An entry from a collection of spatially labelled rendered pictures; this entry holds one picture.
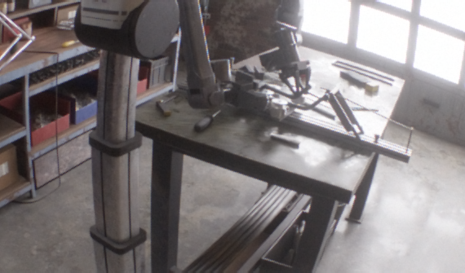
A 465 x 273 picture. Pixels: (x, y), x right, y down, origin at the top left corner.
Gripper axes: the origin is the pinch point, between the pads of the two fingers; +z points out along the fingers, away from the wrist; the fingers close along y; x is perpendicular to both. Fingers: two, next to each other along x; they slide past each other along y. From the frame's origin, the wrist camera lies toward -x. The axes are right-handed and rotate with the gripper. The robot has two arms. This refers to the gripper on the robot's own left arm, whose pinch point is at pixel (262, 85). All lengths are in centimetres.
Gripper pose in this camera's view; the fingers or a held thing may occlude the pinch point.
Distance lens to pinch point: 159.1
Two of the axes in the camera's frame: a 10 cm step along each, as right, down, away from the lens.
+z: 7.1, -2.2, 6.8
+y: 1.1, -9.1, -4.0
